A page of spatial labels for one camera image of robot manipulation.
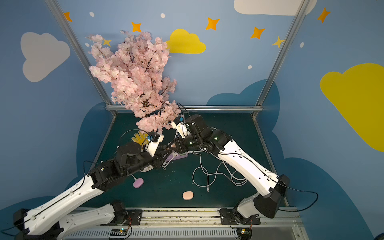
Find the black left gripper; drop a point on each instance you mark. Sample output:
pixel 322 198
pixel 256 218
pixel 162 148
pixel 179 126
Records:
pixel 160 154

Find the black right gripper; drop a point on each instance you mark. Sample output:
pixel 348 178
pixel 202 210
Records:
pixel 180 145

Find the purple earbud case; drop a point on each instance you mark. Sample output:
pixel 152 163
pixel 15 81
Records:
pixel 138 183

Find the pink charger with white cable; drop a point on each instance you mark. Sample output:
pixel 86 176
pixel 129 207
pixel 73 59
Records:
pixel 222 169

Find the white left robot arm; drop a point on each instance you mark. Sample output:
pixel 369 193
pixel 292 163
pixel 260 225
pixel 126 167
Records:
pixel 54 220

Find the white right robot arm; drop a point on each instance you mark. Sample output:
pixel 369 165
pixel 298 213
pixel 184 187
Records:
pixel 194 134

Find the purple power strip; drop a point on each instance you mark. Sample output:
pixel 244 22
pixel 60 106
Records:
pixel 175 156

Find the yellow white work glove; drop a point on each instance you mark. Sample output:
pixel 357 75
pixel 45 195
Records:
pixel 141 138

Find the pink earbud case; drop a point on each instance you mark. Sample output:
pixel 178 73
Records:
pixel 188 195

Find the pink cherry blossom tree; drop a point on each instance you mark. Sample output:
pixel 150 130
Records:
pixel 135 73

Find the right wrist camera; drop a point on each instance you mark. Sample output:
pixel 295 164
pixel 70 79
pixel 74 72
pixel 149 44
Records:
pixel 180 126

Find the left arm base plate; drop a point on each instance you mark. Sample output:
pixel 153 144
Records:
pixel 132 217

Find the aluminium frame back rail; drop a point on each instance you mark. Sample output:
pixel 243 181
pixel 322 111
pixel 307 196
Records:
pixel 117 108

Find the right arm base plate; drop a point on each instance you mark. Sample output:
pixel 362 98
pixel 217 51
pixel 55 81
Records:
pixel 232 217

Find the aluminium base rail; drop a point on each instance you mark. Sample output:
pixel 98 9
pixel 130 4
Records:
pixel 196 224

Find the aluminium frame post left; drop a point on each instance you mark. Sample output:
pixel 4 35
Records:
pixel 69 33

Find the aluminium frame post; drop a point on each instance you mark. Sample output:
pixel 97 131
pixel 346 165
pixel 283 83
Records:
pixel 304 8
pixel 69 33

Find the aluminium frame post right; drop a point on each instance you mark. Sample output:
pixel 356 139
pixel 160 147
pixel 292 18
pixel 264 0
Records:
pixel 304 8

